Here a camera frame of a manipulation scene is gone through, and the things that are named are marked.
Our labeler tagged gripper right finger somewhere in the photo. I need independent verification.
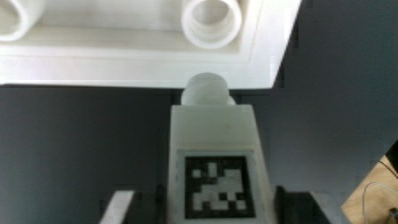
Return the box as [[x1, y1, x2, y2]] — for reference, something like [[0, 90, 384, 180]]
[[273, 186, 337, 224]]

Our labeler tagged white square tabletop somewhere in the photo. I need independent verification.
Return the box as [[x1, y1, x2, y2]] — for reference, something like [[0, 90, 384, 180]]
[[0, 0, 302, 89]]

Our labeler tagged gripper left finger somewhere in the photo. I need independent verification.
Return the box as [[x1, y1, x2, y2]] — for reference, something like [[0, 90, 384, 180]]
[[103, 190, 135, 224]]

